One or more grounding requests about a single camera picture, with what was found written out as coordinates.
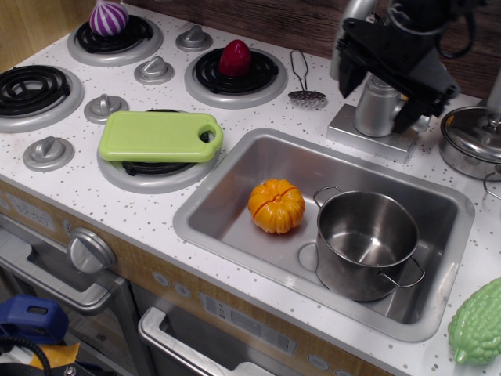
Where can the orange toy pumpkin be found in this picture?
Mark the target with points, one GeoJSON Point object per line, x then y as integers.
{"type": "Point", "coordinates": [276, 206]}

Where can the blue clamp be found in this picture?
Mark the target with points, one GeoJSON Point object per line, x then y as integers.
{"type": "Point", "coordinates": [39, 320]}

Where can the back left stove burner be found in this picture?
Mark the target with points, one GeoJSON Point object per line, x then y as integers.
{"type": "Point", "coordinates": [140, 39]}

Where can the back right stove burner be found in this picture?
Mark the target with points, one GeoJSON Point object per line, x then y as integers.
{"type": "Point", "coordinates": [205, 83]}

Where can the silver stove knob front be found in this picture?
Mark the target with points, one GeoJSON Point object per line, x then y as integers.
{"type": "Point", "coordinates": [48, 154]}

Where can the silver dishwasher door handle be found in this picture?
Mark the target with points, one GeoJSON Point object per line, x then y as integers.
{"type": "Point", "coordinates": [169, 346]}

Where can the silver oven door handle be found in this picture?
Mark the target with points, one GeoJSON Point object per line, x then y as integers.
{"type": "Point", "coordinates": [102, 314]}

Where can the silver toy faucet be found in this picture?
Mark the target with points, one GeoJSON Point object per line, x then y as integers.
{"type": "Point", "coordinates": [368, 126]}

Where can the green plastic cutting board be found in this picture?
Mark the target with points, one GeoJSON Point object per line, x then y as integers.
{"type": "Point", "coordinates": [154, 137]}

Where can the steel pot in sink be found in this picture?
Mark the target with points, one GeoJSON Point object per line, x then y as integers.
{"type": "Point", "coordinates": [365, 245]}

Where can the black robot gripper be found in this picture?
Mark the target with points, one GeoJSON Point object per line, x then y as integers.
{"type": "Point", "coordinates": [404, 51]}

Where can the wire utensil handle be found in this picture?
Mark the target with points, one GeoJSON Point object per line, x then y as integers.
{"type": "Point", "coordinates": [490, 182]}

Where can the silver sink basin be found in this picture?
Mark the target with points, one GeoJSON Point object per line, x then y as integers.
{"type": "Point", "coordinates": [216, 218]}

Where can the stove burner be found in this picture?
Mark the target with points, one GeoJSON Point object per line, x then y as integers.
{"type": "Point", "coordinates": [140, 39]}
{"type": "Point", "coordinates": [37, 96]}
{"type": "Point", "coordinates": [205, 83]}
{"type": "Point", "coordinates": [154, 178]}

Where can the yellow tape piece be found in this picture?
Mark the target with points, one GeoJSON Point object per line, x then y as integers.
{"type": "Point", "coordinates": [60, 355]}

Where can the silver stove knob left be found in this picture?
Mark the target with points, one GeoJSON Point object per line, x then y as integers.
{"type": "Point", "coordinates": [99, 109]}

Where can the red toy egg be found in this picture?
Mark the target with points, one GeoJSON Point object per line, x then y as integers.
{"type": "Point", "coordinates": [235, 60]}

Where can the small metal strainer spoon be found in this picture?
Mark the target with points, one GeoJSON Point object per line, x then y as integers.
{"type": "Point", "coordinates": [303, 96]}

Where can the silver oven dial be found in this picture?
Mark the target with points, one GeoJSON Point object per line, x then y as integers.
{"type": "Point", "coordinates": [88, 253]}

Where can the steel pot with lid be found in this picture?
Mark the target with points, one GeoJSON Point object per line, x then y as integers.
{"type": "Point", "coordinates": [470, 141]}

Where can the silver stove knob back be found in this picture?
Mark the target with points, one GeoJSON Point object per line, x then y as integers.
{"type": "Point", "coordinates": [194, 40]}

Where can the front left stove burner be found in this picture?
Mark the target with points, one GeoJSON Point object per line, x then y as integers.
{"type": "Point", "coordinates": [37, 96]}

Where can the front right stove burner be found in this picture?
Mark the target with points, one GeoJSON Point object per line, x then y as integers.
{"type": "Point", "coordinates": [154, 178]}

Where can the green toy bitter gourd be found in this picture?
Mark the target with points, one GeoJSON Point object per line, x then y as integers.
{"type": "Point", "coordinates": [474, 331]}

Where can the silver stove knob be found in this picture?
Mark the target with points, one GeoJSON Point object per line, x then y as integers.
{"type": "Point", "coordinates": [155, 71]}
{"type": "Point", "coordinates": [48, 154]}
{"type": "Point", "coordinates": [99, 109]}
{"type": "Point", "coordinates": [194, 40]}

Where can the silver stove knob middle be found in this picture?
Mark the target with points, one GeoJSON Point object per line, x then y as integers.
{"type": "Point", "coordinates": [155, 71]}

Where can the purple striped toy onion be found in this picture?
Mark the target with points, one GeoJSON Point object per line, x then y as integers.
{"type": "Point", "coordinates": [108, 19]}

